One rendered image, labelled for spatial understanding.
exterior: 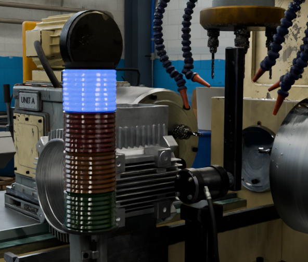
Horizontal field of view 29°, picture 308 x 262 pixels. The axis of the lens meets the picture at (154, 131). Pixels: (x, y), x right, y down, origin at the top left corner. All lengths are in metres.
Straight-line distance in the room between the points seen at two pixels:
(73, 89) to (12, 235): 0.47
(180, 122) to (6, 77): 6.05
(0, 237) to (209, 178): 0.37
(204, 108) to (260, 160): 2.05
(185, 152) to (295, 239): 0.35
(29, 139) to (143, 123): 0.66
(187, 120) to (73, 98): 0.83
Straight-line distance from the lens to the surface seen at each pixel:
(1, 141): 1.22
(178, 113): 1.44
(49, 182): 1.09
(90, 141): 0.65
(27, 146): 1.66
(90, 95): 0.64
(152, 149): 1.02
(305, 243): 1.30
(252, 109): 1.34
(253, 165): 1.34
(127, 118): 1.02
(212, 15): 1.22
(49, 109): 1.58
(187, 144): 1.47
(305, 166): 0.98
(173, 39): 8.26
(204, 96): 3.35
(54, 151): 1.06
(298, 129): 1.01
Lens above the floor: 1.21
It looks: 6 degrees down
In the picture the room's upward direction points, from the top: straight up
